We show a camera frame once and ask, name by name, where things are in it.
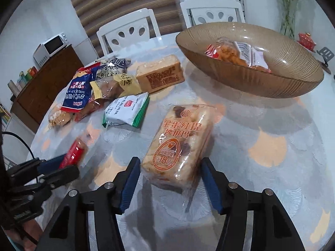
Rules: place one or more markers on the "white chair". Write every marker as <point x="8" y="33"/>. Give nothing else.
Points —
<point x="125" y="23"/>
<point x="209" y="6"/>

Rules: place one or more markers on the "brown toast bread packet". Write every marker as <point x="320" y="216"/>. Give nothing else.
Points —
<point x="159" y="75"/>

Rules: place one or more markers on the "large orange print cake packet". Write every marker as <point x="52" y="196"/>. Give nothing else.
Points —
<point x="172" y="146"/>

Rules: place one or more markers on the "dark print clear packet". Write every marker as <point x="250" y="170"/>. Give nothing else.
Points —
<point x="110" y="69"/>

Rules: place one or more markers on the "red lidded teacup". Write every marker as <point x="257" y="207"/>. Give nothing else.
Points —
<point x="306" y="39"/>

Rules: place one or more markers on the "round brown coaster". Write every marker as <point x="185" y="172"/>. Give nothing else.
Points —
<point x="324" y="68"/>

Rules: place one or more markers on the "round woven gold plate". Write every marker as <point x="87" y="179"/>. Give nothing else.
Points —
<point x="261" y="83"/>

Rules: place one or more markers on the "red green box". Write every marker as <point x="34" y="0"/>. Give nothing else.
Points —
<point x="32" y="72"/>

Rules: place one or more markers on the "colourful books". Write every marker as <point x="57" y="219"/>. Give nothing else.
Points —
<point x="5" y="117"/>

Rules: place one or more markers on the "pale green bottle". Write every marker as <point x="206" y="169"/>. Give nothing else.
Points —
<point x="23" y="78"/>

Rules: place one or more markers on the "white microwave oven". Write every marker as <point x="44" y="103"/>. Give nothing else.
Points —
<point x="55" y="44"/>

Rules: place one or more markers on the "orange snack packet red label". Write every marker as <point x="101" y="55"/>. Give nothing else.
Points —
<point x="227" y="52"/>

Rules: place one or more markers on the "orange brown snack packet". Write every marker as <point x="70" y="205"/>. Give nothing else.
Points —
<point x="89" y="109"/>

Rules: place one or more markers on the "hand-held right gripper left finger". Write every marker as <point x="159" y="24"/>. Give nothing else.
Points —
<point x="128" y="188"/>

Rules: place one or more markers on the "striped brown window blind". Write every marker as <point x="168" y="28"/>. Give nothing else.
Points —
<point x="117" y="0"/>

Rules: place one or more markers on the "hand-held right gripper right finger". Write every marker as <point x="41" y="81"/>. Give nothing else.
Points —
<point x="212" y="185"/>

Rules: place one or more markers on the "green white snack packet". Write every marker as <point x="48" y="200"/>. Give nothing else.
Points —
<point x="123" y="109"/>

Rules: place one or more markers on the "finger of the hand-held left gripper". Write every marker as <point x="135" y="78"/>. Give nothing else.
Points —
<point x="62" y="175"/>
<point x="53" y="162"/>

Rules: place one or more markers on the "clear cookie packet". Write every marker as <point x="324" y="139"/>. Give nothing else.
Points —
<point x="59" y="117"/>

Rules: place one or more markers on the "clear brown pastry packet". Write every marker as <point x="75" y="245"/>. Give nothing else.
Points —
<point x="108" y="90"/>

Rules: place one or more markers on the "blue red snack packet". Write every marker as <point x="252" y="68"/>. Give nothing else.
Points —
<point x="78" y="91"/>

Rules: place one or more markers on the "brown wooden cabinet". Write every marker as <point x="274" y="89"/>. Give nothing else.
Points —
<point x="39" y="89"/>

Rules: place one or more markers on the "yellow pastry packet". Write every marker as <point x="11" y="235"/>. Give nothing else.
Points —
<point x="128" y="85"/>

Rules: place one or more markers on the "grey jar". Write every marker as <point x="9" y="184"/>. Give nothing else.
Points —
<point x="13" y="89"/>

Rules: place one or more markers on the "grey phone stand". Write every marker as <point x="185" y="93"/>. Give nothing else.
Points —
<point x="325" y="53"/>

